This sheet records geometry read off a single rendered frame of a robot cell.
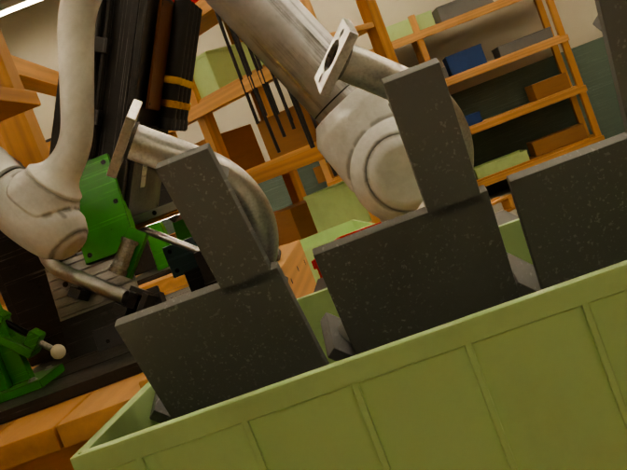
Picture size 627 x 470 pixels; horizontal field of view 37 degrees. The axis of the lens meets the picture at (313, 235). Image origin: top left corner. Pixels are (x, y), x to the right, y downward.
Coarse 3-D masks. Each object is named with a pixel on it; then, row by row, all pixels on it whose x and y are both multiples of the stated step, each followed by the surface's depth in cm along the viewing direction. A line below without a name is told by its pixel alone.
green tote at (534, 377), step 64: (320, 320) 109; (512, 320) 66; (576, 320) 66; (320, 384) 68; (384, 384) 68; (448, 384) 67; (512, 384) 67; (576, 384) 66; (128, 448) 70; (192, 448) 70; (256, 448) 69; (320, 448) 69; (384, 448) 68; (448, 448) 68; (512, 448) 67; (576, 448) 67
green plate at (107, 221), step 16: (96, 160) 198; (96, 176) 197; (96, 192) 197; (112, 192) 196; (80, 208) 197; (96, 208) 196; (112, 208) 196; (96, 224) 196; (112, 224) 195; (128, 224) 195; (96, 240) 195; (112, 240) 195; (96, 256) 195
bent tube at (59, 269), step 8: (48, 264) 193; (56, 264) 192; (56, 272) 192; (64, 272) 192; (72, 272) 191; (80, 272) 191; (64, 280) 192; (72, 280) 191; (80, 280) 191; (88, 280) 190; (96, 280) 190; (88, 288) 191; (96, 288) 190; (104, 288) 189; (112, 288) 189; (120, 288) 189; (104, 296) 190; (112, 296) 189; (120, 296) 188; (128, 296) 191
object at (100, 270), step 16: (80, 256) 197; (112, 256) 196; (48, 272) 198; (96, 272) 196; (112, 272) 196; (64, 288) 196; (128, 288) 195; (64, 304) 196; (80, 304) 196; (96, 304) 195
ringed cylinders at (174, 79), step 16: (176, 0) 213; (176, 16) 213; (192, 16) 219; (176, 32) 214; (192, 32) 224; (176, 48) 214; (192, 48) 225; (176, 64) 214; (192, 64) 229; (176, 80) 215; (192, 80) 231; (176, 96) 216; (160, 112) 216; (176, 112) 218; (160, 128) 216; (176, 128) 221
